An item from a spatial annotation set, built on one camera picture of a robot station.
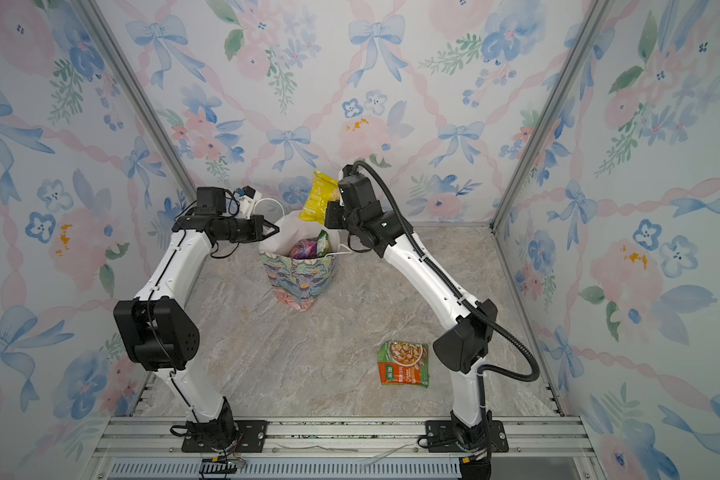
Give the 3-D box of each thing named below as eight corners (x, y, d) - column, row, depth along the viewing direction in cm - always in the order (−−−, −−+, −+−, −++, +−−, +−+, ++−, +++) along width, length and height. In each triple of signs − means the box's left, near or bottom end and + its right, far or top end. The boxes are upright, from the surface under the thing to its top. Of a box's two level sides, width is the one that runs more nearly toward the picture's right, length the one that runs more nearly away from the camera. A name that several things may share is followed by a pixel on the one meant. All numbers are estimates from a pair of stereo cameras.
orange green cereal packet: (379, 386, 84) (379, 384, 82) (377, 343, 92) (378, 340, 90) (431, 386, 84) (433, 384, 83) (426, 343, 92) (427, 340, 90)
